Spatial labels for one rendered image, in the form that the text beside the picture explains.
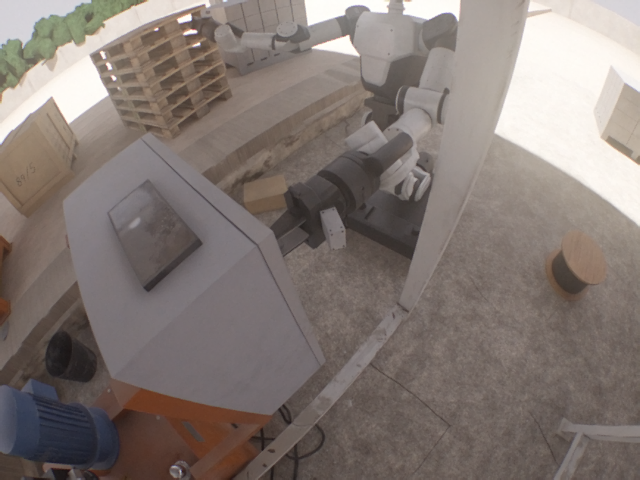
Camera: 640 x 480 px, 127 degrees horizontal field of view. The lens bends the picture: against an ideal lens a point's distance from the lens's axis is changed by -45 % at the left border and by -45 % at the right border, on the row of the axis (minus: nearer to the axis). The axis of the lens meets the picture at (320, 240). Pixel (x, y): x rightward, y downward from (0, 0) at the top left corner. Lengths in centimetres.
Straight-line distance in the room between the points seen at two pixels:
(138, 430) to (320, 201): 96
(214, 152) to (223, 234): 196
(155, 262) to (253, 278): 11
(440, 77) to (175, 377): 80
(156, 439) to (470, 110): 114
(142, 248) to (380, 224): 143
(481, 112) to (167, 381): 50
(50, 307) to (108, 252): 192
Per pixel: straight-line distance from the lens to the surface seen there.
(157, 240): 33
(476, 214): 212
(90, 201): 53
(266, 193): 199
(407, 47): 92
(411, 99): 72
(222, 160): 213
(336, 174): 44
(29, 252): 313
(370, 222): 165
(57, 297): 226
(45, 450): 103
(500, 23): 34
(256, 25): 357
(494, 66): 36
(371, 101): 105
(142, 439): 110
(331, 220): 39
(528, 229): 225
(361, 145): 51
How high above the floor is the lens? 147
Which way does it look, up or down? 54 degrees down
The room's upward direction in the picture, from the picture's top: 10 degrees counter-clockwise
